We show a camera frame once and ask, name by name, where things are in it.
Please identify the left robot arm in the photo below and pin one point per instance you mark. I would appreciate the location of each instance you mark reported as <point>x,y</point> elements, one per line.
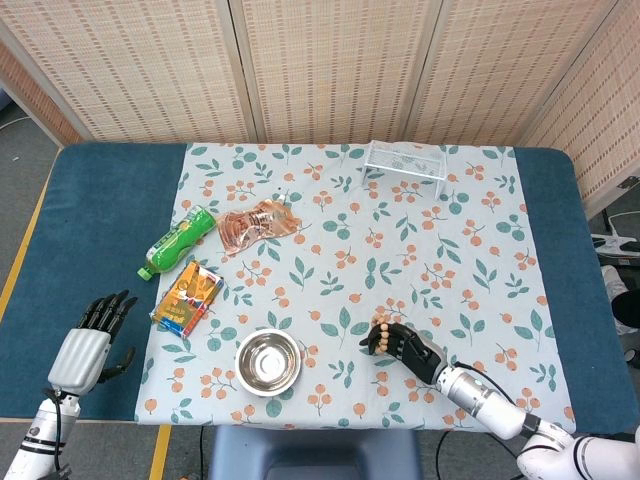
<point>35,440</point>

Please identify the orange blue snack packet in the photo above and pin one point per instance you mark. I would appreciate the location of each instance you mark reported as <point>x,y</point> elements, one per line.
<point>187,300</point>

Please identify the brown transparent snack pouch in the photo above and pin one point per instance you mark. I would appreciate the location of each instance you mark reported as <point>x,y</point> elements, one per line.
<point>250,227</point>

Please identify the floral leaf print tablecloth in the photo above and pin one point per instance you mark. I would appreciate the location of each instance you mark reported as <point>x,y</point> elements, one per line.
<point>350,250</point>

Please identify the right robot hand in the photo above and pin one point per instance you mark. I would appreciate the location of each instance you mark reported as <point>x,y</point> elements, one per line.
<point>412,350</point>

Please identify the white wheeled stand base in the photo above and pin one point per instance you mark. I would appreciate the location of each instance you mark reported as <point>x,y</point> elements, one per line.
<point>612,245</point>

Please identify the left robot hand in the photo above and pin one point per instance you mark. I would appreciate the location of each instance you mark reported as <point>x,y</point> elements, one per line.
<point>80,357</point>

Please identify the stainless steel bowl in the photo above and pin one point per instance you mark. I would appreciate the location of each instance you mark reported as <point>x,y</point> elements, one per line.
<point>267,362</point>

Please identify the black round object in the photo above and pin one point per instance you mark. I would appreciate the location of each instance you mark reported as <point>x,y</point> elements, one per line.
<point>627,310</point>

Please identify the metal screen hinge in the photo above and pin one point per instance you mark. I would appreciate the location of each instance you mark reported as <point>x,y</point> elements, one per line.
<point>625,183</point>

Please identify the blue padded table cover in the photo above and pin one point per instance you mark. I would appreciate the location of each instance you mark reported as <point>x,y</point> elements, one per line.
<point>100,200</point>

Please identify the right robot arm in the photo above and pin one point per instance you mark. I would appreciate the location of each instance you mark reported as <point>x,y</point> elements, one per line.
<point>485,400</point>

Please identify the woven bamboo screen panel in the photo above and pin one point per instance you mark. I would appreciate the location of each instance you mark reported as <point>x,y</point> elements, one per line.
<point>335,65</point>
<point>140,65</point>
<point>600,125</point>
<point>35,100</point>
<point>500,65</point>

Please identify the green plastic drink bottle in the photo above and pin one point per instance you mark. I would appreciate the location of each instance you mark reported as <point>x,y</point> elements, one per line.
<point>175,245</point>

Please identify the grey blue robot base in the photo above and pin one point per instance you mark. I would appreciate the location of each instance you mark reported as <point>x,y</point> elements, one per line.
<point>315,455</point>

